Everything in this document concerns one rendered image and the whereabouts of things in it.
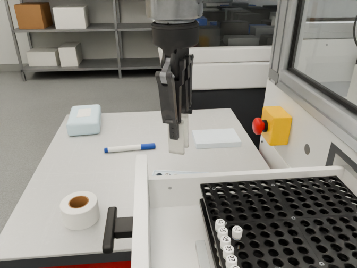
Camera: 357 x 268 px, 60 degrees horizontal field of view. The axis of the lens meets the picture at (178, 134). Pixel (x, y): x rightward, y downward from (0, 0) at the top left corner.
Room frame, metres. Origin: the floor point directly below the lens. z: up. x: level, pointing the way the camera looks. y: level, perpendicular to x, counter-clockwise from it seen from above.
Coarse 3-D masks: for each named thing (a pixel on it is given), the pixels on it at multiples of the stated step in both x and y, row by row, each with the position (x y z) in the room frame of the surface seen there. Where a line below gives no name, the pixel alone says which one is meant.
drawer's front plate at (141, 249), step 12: (144, 156) 0.43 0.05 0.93; (144, 168) 0.39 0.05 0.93; (144, 180) 0.36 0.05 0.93; (144, 192) 0.33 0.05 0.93; (144, 204) 0.31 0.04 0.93; (144, 216) 0.29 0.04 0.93; (144, 228) 0.27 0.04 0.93; (132, 240) 0.25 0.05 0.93; (144, 240) 0.25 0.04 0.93; (132, 252) 0.23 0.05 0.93; (144, 252) 0.23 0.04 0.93; (132, 264) 0.22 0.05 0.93; (144, 264) 0.22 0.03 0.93
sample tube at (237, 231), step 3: (234, 228) 0.28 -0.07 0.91; (237, 228) 0.28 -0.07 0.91; (240, 228) 0.28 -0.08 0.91; (234, 231) 0.28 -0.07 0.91; (237, 231) 0.28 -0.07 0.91; (240, 231) 0.28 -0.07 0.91; (234, 234) 0.28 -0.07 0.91; (237, 234) 0.28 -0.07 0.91; (240, 234) 0.28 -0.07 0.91; (234, 237) 0.28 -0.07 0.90; (237, 237) 0.28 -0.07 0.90; (240, 237) 0.28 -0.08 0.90; (237, 246) 0.28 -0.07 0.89
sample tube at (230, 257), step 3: (228, 255) 0.24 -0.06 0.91; (231, 255) 0.24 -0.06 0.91; (228, 258) 0.24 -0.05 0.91; (231, 258) 0.24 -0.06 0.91; (234, 258) 0.24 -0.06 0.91; (228, 261) 0.24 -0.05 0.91; (231, 261) 0.24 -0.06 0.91; (234, 261) 0.24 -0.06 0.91; (228, 264) 0.23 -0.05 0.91; (231, 264) 0.23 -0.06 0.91; (234, 264) 0.23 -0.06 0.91; (228, 267) 0.23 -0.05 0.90
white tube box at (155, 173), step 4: (156, 172) 0.58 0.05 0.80; (160, 172) 0.58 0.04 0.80; (164, 172) 0.58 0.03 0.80; (168, 172) 0.58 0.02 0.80; (172, 172) 0.58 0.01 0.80; (176, 172) 0.58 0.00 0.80; (180, 172) 0.58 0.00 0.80; (184, 172) 0.58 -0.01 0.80; (188, 172) 0.58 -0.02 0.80; (192, 172) 0.57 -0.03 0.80; (196, 172) 0.57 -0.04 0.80; (200, 172) 0.57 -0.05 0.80; (204, 172) 0.57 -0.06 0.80; (208, 172) 0.57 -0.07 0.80
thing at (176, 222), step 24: (288, 168) 0.44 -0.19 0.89; (312, 168) 0.44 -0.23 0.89; (336, 168) 0.44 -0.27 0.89; (168, 192) 0.41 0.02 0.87; (192, 192) 0.42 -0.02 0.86; (168, 216) 0.39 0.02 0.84; (192, 216) 0.39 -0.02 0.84; (168, 240) 0.34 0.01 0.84; (192, 240) 0.34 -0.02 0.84; (168, 264) 0.30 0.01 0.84; (192, 264) 0.30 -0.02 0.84
